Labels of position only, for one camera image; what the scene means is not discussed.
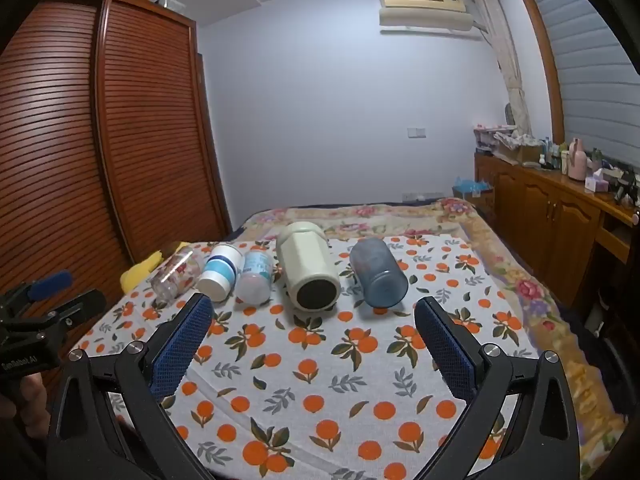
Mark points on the floral blanket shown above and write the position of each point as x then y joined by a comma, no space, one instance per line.
530,280

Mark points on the cream curtain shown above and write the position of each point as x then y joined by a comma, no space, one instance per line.
510,70

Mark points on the white wall switch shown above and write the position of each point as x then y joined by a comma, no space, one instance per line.
416,133

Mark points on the pink thermos jug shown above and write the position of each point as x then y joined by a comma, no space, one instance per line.
576,160

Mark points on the clear printed glass cup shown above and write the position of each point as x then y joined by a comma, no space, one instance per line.
175,272

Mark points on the group of small bottles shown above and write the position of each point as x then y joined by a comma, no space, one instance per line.
552,156

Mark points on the blue basket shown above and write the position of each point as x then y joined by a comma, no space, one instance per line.
472,189

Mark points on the wall air conditioner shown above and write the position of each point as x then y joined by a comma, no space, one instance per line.
425,10

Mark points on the large cream cup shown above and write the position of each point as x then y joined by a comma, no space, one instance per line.
307,267

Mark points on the white blue-striped cup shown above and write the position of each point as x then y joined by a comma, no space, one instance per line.
220,270

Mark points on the person's left hand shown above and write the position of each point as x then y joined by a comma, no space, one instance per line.
34,402

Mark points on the grey window blind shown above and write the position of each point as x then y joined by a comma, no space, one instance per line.
590,70

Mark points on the black tripod stand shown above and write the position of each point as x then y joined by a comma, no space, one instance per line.
627,185

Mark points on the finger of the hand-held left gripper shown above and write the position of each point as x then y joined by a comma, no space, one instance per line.
50,283
77,306

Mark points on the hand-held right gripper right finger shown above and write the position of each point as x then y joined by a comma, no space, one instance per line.
445,350

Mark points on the pink tissue box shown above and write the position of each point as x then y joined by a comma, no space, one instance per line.
597,181

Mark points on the wooden window frame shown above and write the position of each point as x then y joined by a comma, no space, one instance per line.
542,60

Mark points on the clear storage box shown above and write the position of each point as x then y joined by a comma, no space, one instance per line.
170,4

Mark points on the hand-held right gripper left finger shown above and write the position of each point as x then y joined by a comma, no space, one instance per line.
182,345

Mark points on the orange fruit print cloth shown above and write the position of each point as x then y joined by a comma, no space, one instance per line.
310,360

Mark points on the yellow cloth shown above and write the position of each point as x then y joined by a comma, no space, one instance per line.
140,272

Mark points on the brown slatted wardrobe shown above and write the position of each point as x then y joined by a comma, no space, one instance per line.
135,135

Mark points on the cardboard box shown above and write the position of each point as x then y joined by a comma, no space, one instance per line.
527,153

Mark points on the blue translucent cup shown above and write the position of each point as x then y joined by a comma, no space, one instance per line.
377,275

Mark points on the pale blue printed cup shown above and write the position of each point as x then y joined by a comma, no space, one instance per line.
255,277

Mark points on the wooden sideboard cabinet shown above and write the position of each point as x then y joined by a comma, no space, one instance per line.
540,210

